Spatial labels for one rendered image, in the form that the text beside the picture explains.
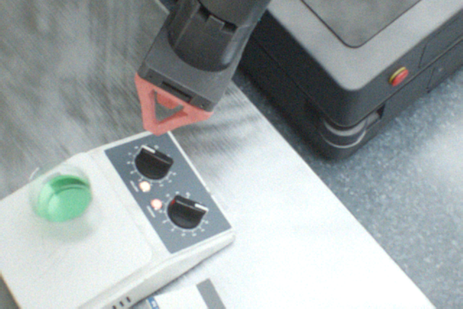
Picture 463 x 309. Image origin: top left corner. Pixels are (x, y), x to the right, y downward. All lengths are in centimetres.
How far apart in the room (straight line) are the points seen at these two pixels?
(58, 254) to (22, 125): 19
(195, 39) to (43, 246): 23
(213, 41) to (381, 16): 74
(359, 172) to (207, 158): 82
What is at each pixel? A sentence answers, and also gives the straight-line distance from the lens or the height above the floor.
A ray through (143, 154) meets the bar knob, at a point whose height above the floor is 81.
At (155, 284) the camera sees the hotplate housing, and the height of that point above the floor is 78.
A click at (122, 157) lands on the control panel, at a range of 88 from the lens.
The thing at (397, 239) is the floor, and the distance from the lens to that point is 170.
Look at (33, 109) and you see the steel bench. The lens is 98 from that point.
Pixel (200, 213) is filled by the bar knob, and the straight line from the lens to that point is 85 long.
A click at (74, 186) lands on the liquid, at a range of 80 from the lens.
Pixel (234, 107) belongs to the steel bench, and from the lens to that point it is 95.
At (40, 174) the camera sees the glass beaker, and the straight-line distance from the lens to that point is 79.
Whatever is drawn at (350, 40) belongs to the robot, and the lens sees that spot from 142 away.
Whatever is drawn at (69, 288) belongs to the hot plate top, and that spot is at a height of 84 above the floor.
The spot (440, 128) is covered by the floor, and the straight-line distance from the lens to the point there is 178.
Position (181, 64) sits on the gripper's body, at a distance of 74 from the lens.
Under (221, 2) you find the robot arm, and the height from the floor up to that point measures 102.
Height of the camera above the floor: 162
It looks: 69 degrees down
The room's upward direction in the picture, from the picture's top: 5 degrees counter-clockwise
